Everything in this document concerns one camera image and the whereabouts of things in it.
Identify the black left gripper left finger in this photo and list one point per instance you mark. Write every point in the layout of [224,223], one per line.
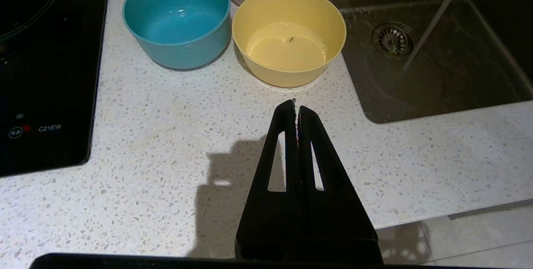
[270,219]

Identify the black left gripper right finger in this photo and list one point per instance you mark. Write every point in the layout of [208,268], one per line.
[337,223]

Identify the blue plastic bowl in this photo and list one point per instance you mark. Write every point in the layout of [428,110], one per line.
[179,23]

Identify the stainless steel sink basin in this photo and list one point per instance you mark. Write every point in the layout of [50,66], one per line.
[458,77]

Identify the yellow plastic bowl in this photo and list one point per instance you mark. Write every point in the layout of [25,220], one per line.
[287,48]

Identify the round metal drain strainer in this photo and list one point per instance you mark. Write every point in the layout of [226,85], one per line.
[393,41]

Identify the running water stream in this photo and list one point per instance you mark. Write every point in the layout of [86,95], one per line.
[435,19]

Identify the black induction cooktop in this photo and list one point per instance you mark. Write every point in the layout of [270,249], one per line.
[46,73]

